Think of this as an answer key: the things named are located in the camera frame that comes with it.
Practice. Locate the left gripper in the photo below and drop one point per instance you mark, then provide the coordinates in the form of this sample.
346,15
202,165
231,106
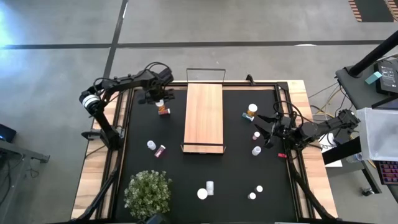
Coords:
158,79

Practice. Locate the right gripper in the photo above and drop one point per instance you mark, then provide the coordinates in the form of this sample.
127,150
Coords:
283,130

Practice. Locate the amber pill bottle white cap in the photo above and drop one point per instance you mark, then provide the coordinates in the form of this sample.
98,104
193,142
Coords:
161,108
252,109

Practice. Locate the purple vial white cap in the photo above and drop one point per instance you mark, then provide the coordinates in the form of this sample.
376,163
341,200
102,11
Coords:
256,135

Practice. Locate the teal vial white cap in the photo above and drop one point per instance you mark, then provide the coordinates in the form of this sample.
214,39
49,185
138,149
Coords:
247,117

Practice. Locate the small white plastic bottle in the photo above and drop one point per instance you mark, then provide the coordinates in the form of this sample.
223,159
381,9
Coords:
151,145

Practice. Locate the pink vial white cap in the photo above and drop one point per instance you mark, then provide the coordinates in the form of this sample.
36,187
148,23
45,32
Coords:
160,151

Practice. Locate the small vial white cap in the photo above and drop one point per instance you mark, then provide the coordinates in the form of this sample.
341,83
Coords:
259,188

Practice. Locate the white bottle with ribbed cap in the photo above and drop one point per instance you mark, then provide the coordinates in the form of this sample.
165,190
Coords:
210,186

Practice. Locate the large amber bottle with capsules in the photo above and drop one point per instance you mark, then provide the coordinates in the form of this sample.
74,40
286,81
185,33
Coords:
202,193

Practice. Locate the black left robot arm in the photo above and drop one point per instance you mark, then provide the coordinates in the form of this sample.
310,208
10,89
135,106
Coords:
105,84

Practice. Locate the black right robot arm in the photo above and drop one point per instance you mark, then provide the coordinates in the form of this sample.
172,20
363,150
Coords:
323,127

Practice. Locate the small red clip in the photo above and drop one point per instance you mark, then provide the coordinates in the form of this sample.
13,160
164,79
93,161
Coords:
282,155

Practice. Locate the wooden tray board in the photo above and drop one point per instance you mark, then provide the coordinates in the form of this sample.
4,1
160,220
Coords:
203,118

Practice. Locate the white paper sheet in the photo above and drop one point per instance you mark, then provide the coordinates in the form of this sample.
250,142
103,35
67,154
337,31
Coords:
326,146

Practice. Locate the green potted plant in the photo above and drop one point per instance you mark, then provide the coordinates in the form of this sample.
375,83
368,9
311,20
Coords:
147,194

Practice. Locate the dark grey side desk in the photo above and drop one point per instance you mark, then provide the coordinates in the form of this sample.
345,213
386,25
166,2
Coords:
362,88

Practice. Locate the translucent plastic box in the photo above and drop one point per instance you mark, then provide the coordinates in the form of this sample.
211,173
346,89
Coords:
379,133

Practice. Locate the small teal block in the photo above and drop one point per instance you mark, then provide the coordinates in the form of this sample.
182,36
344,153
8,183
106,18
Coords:
373,77

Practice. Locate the black caster wheel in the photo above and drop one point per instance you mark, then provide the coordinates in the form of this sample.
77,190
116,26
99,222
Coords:
367,191

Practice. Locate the black pole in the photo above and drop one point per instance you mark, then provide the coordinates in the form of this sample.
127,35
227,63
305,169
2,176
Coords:
373,56

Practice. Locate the backlit keyboard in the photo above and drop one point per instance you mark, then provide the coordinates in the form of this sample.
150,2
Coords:
388,172

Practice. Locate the black device with white label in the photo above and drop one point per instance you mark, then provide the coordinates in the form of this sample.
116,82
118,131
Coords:
388,77

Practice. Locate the grey metal desk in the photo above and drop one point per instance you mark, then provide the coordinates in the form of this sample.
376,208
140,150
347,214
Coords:
18,152

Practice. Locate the dark screen with blue glow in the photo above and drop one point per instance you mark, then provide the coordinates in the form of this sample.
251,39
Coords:
6,133

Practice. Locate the black floor mat striped edge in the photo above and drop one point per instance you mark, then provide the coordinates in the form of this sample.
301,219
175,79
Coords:
373,11

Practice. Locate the black metal table frame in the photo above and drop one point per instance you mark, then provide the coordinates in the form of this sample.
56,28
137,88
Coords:
236,85

